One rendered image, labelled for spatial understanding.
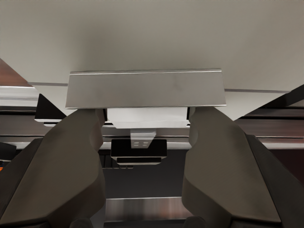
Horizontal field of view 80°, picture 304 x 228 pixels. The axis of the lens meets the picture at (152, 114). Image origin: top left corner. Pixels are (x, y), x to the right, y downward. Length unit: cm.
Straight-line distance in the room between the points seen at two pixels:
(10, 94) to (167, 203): 21
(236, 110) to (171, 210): 12
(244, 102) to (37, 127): 44
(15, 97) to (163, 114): 18
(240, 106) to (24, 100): 24
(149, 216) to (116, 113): 11
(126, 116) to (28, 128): 36
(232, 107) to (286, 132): 44
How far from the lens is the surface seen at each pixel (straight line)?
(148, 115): 18
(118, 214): 21
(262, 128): 57
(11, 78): 24
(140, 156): 39
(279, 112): 62
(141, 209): 21
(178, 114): 18
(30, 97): 26
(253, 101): 17
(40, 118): 23
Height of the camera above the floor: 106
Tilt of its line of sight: 18 degrees down
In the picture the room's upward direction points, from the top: 179 degrees clockwise
